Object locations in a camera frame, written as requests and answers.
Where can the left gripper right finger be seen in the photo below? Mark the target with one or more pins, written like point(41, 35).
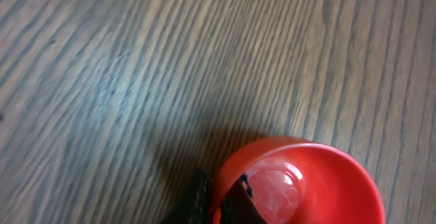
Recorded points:
point(237, 207)

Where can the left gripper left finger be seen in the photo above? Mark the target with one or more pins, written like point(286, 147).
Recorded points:
point(198, 198)

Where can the red scoop with blue handle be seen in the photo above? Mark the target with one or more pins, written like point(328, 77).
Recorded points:
point(292, 180)

